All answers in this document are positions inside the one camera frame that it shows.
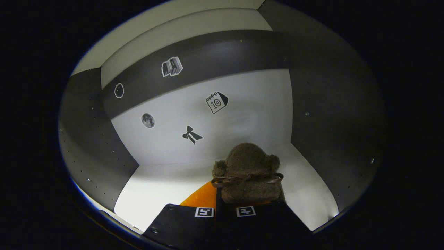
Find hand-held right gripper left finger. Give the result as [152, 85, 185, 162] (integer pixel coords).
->
[142, 180, 218, 249]

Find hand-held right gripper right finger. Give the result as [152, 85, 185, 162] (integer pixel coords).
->
[215, 201, 313, 250]

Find brown fuzzy shoe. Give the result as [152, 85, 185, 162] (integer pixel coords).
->
[211, 142, 287, 205]

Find white grey shoe cabinet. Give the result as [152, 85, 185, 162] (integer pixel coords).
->
[58, 0, 386, 237]

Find white cabinet shelf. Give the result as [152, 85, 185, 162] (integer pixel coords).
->
[114, 143, 339, 232]

